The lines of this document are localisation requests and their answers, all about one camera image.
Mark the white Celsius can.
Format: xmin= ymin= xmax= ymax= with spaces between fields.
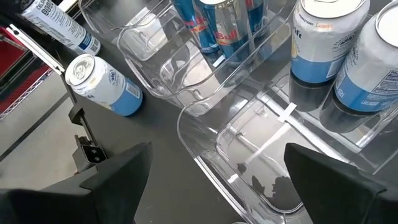
xmin=21 ymin=0 xmax=103 ymax=58

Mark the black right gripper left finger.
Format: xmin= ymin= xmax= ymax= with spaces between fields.
xmin=41 ymin=141 xmax=154 ymax=224

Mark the red storage rack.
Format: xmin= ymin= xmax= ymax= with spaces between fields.
xmin=0 ymin=26 xmax=55 ymax=122

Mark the clear plastic bin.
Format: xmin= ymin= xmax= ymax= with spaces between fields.
xmin=77 ymin=0 xmax=177 ymax=63
xmin=116 ymin=0 xmax=300 ymax=118
xmin=176 ymin=18 xmax=398 ymax=224

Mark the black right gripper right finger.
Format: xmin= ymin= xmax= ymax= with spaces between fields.
xmin=284 ymin=142 xmax=387 ymax=224

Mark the blue silver Red Bull can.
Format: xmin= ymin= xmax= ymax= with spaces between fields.
xmin=198 ymin=0 xmax=254 ymax=62
xmin=170 ymin=0 xmax=221 ymax=55
xmin=244 ymin=0 xmax=270 ymax=37

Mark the black metal table frame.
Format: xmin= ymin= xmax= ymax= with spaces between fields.
xmin=0 ymin=0 xmax=108 ymax=147

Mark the black table-level camera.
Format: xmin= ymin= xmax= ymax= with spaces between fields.
xmin=72 ymin=134 xmax=109 ymax=174

